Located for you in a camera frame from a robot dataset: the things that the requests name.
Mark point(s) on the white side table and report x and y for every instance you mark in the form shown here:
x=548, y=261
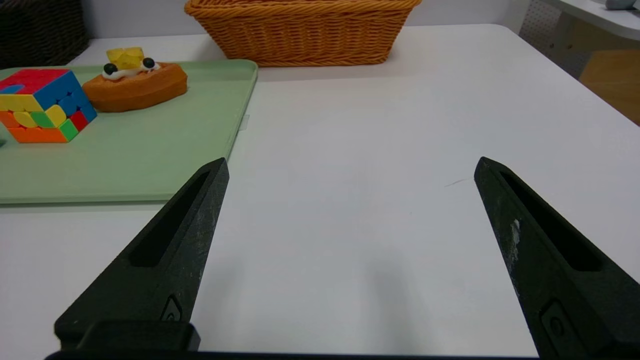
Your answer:
x=600, y=17

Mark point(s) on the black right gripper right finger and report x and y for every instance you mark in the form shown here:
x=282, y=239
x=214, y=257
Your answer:
x=550, y=290

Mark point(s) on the toy waffle slice with fruit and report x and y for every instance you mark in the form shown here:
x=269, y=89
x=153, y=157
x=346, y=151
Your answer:
x=140, y=90

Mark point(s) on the colourful puzzle cube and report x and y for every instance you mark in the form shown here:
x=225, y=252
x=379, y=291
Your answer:
x=45, y=105

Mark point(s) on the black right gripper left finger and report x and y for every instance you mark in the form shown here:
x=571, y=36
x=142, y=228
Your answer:
x=150, y=280

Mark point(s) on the dark brown wicker basket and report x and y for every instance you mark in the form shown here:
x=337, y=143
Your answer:
x=40, y=30

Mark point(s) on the orange wicker basket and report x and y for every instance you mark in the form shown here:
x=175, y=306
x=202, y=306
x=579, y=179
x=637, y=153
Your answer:
x=305, y=35

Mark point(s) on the light green plastic tray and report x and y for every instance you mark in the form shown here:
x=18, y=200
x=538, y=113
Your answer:
x=150, y=155

